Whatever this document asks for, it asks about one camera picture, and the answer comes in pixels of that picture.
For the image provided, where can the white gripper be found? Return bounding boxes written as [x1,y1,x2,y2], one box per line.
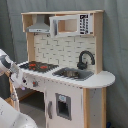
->
[10,63,25,90]

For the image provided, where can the white oven door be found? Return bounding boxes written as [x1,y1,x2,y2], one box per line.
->
[19,101,45,128]

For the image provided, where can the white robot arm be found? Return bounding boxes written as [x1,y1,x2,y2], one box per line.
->
[0,49,38,128]

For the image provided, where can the white wooden toy kitchen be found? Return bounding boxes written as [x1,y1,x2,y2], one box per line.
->
[7,9,117,128]

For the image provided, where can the right red stove knob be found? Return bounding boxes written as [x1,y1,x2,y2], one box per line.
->
[32,81,39,87]

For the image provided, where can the black stovetop red burners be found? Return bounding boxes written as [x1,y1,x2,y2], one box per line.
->
[20,61,57,73]

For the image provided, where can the grey backdrop curtain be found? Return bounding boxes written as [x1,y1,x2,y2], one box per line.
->
[0,0,128,128]

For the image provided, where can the metal toy sink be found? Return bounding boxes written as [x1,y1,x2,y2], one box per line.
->
[53,67,93,81]

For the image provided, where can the white cabinet door dispenser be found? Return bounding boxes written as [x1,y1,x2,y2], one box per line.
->
[45,81,84,128]

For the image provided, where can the grey range hood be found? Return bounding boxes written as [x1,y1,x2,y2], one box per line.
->
[26,15,50,33]

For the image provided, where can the black toy faucet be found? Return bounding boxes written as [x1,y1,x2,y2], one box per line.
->
[76,50,96,71]

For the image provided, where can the white microwave door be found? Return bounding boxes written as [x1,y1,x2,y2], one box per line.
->
[50,13,93,38]

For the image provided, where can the grey cabinet door handle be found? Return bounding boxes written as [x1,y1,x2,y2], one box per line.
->
[48,101,52,119]

